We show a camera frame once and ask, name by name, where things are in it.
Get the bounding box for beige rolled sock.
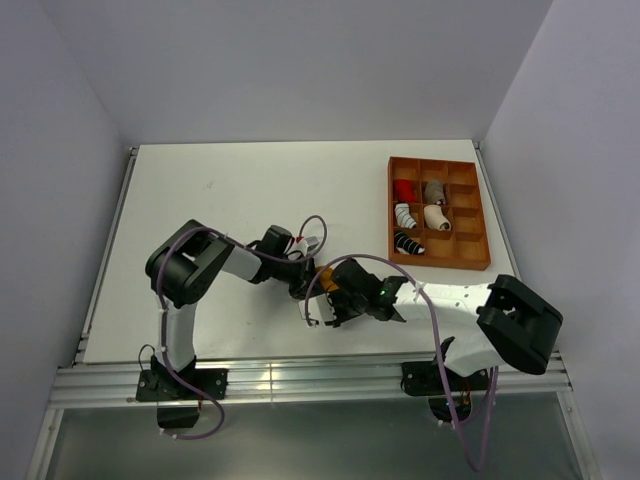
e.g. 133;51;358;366
423;204;452;231

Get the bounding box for white grey striped rolled sock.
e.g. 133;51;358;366
394;202;417;229

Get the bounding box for red rolled sock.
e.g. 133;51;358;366
393;179;417;203

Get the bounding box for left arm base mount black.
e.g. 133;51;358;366
135;368;229;432

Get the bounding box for brown grey rolled sock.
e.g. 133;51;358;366
423;179;446;205

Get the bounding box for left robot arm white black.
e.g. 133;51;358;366
145;219;325;399

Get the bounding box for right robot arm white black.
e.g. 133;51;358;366
325;258;563;390

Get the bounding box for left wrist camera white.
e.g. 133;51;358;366
291;236;320;256

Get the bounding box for orange compartment tray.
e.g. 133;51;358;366
387;156;491;271

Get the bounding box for black white striped sock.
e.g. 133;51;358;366
393;231;425;255

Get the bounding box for aluminium front rail frame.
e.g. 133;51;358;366
27;353;601;479

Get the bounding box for mustard yellow sock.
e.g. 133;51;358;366
319;268;339;294

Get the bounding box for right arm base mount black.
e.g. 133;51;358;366
400;361;490;423

